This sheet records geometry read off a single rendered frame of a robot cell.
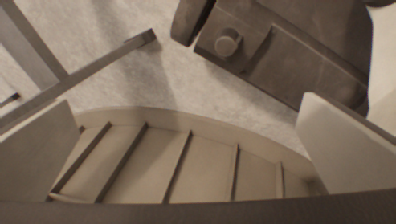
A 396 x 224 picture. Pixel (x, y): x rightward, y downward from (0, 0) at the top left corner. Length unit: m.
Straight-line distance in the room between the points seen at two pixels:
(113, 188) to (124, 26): 0.52
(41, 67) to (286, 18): 0.51
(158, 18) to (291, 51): 0.40
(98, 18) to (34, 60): 0.31
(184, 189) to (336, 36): 0.57
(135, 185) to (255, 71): 0.51
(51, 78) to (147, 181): 0.42
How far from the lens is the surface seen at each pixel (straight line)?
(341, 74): 0.47
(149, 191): 0.69
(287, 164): 0.91
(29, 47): 0.53
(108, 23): 0.76
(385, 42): 0.27
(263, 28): 0.40
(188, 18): 0.42
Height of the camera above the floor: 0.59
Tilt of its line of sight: 49 degrees down
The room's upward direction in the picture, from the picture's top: 159 degrees counter-clockwise
